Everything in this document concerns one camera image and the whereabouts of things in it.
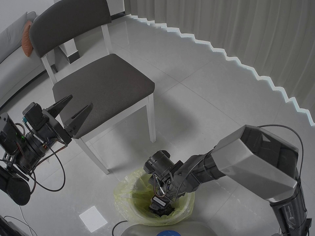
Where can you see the orange cushion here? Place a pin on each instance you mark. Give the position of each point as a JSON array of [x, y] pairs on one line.
[[26, 40]]

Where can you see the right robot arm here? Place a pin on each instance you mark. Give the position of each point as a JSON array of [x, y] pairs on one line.
[[246, 161]]

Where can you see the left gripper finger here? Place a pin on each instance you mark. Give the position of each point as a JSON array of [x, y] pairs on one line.
[[57, 108], [78, 122]]

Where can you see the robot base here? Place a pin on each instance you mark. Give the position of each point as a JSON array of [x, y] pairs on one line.
[[147, 230]]

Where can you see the white curtain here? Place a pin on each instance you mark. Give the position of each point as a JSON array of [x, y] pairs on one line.
[[246, 21]]

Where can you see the grey sofa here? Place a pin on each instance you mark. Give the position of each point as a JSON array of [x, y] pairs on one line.
[[14, 65]]

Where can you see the dark grey white-legged chair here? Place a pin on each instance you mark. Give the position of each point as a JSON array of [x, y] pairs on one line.
[[103, 90]]

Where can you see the white trash bin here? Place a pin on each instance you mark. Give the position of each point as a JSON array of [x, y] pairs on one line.
[[183, 206]]

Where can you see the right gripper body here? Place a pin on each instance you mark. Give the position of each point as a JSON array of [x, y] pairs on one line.
[[164, 192]]

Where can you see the black device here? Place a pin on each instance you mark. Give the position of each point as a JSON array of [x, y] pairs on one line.
[[7, 229]]

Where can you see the yellow-green plastic bag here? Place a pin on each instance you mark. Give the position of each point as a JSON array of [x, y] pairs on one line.
[[123, 193]]

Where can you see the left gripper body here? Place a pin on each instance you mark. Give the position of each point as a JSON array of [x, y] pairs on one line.
[[53, 131]]

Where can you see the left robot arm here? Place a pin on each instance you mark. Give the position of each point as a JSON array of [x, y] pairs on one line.
[[11, 136]]

